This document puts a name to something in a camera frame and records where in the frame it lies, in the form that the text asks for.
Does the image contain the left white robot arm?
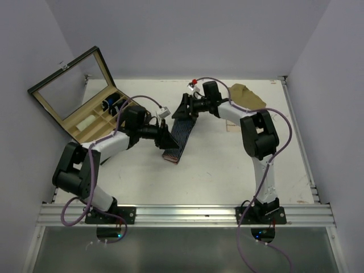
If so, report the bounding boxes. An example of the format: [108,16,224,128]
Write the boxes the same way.
[52,105,179,224]

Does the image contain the aluminium front rail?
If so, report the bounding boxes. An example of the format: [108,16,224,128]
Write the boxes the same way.
[36,204,336,228]

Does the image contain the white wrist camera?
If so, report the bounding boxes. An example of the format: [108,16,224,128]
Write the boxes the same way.
[187,79,200,94]
[157,106,171,119]

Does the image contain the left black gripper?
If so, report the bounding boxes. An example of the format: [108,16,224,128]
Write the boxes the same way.
[138,118,179,149]

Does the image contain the olive tan underwear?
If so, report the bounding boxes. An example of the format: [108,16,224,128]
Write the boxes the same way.
[229,84,267,110]

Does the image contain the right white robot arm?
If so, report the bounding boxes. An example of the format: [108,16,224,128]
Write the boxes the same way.
[172,81,280,224]

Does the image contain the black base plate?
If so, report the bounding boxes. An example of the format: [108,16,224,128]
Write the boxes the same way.
[85,206,137,225]
[241,206,287,225]

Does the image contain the white rolled cloth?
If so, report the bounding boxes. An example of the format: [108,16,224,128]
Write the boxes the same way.
[76,115,96,131]

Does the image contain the black white rolled underwear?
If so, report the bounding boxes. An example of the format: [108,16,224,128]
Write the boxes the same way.
[109,100,126,117]

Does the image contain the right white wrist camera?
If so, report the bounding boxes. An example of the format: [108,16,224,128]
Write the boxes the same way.
[187,79,200,94]

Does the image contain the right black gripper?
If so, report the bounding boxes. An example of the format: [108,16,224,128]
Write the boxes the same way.
[172,93,210,121]

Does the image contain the black compartment storage box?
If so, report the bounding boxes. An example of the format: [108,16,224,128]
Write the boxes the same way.
[27,46,137,143]

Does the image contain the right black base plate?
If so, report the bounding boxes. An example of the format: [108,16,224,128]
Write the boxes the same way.
[241,206,287,225]

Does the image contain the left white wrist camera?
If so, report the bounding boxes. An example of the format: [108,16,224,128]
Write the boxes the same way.
[157,106,171,119]

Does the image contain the navy striped underwear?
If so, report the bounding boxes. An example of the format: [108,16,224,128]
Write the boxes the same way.
[162,118,196,164]

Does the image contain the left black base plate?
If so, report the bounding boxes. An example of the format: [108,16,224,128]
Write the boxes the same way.
[85,206,137,225]

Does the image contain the black blue rolled underwear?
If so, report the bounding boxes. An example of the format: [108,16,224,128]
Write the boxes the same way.
[101,92,121,111]

